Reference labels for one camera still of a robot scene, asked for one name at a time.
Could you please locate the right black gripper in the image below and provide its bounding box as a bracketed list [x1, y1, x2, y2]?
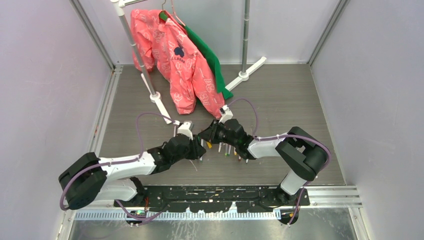
[198, 119, 238, 148]

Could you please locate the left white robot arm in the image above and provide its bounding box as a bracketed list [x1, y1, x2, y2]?
[58, 133, 207, 211]

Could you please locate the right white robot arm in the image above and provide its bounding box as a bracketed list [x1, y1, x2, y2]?
[198, 119, 331, 206]

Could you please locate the white clothes rack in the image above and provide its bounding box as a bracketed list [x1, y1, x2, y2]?
[109, 0, 268, 125]

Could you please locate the green garment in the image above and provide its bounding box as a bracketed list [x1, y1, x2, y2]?
[180, 23, 234, 100]

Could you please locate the pink patterned jacket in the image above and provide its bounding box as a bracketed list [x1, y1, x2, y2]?
[130, 9, 225, 119]

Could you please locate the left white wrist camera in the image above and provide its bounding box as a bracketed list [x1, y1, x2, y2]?
[173, 120, 194, 140]

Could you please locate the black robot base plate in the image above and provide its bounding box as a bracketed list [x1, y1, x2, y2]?
[113, 185, 310, 213]

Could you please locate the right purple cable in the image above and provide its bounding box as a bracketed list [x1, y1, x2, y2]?
[226, 97, 333, 227]

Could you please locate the purple cable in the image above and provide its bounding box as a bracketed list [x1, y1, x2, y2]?
[58, 112, 181, 227]
[226, 97, 333, 227]

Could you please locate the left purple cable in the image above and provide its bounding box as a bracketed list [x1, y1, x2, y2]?
[58, 112, 181, 227]

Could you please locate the white ribbed cable duct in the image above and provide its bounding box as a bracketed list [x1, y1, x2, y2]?
[74, 209, 281, 221]

